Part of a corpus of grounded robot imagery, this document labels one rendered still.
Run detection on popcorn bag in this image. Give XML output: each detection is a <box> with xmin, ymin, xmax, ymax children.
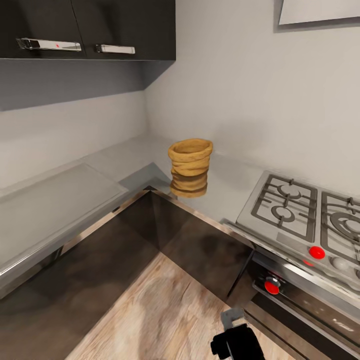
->
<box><xmin>167</xmin><ymin>138</ymin><xmax>213</xmax><ymax>177</ymax></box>

